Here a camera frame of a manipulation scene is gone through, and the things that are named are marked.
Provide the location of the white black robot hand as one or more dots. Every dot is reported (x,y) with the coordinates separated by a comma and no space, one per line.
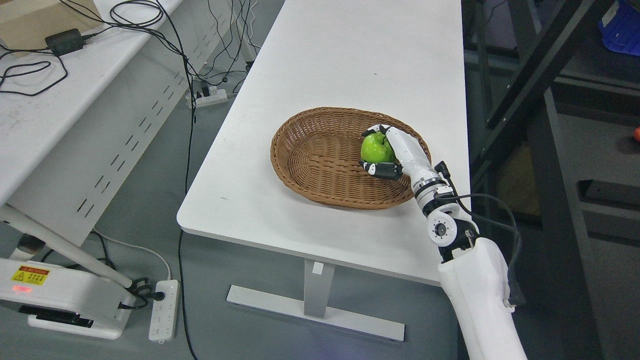
(412,159)

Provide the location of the green apple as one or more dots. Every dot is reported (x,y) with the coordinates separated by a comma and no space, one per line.
(376,148)

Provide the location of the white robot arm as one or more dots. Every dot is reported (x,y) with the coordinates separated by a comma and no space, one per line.
(473,272)

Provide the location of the brown wicker basket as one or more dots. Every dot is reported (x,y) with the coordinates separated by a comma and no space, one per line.
(316,154)

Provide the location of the white table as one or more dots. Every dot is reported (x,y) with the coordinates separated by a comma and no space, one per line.
(402,58)

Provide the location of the white power strip far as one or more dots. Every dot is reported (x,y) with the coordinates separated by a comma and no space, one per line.
(216,96)

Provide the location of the white power strip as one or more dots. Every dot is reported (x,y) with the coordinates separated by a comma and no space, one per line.
(164,311)
(216,96)

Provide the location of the blue plastic bin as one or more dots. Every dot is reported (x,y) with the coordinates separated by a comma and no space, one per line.
(620,27)

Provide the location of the white power strip near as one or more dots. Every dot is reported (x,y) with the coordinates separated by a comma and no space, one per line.
(164,311)

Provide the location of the white workbench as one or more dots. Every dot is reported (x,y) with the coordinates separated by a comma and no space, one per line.
(70,137)

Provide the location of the black power adapter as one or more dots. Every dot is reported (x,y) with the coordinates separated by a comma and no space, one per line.
(65,42)

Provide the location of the white machine base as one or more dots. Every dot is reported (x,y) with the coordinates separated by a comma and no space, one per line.
(65,300)

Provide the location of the cardboard box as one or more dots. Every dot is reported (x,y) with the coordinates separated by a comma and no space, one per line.
(24,24)

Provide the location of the black shelf frame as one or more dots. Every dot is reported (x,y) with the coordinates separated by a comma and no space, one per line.
(551,116)

